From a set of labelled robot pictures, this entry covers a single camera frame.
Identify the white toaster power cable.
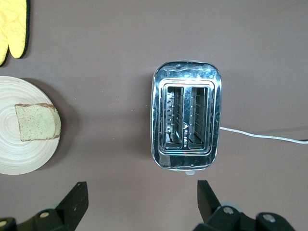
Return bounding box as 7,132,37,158
219,126,308,145

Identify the yellow quilted oven mitt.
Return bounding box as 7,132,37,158
0,0,31,67

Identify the brown toast slice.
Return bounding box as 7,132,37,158
14,103,62,142

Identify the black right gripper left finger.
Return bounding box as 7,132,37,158
0,181,89,231

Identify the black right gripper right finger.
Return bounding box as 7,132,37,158
192,180,295,231

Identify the chrome two-slot toaster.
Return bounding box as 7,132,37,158
150,59,222,176

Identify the round wooden plate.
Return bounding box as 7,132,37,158
0,76,60,175

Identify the brown table cover sheet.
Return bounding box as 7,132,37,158
0,0,308,231

